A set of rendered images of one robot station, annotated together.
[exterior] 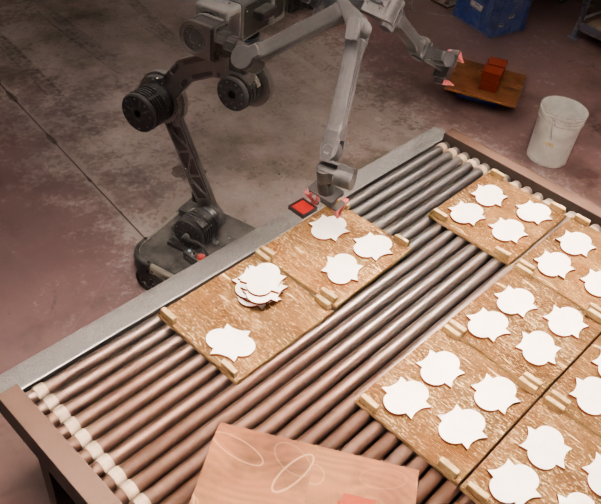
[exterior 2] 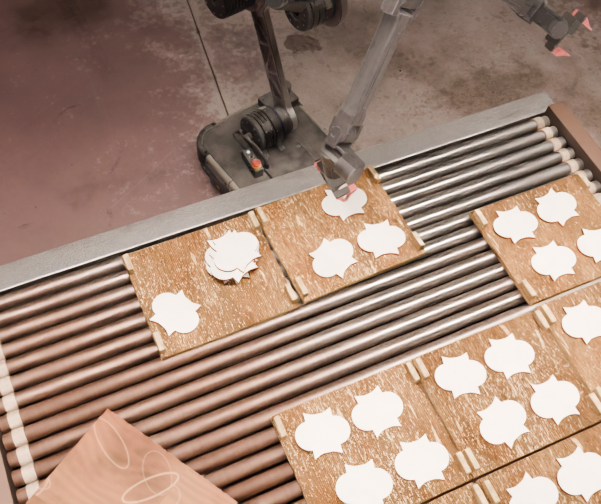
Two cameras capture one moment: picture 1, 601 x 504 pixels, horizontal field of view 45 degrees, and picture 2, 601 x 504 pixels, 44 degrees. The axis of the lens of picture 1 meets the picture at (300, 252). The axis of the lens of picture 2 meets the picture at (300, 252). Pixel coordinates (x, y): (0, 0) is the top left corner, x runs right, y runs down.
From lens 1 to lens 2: 81 cm
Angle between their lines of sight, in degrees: 21
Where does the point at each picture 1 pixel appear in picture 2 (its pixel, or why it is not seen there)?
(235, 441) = (112, 434)
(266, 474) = (124, 480)
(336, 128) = (350, 111)
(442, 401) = (360, 449)
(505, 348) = (465, 410)
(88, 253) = (166, 117)
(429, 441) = (322, 490)
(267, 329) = (220, 308)
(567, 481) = not seen: outside the picture
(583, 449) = not seen: outside the picture
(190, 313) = (152, 266)
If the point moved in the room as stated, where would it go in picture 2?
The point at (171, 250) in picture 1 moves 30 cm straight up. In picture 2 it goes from (234, 144) to (233, 97)
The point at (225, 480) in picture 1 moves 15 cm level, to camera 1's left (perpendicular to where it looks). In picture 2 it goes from (84, 472) to (30, 443)
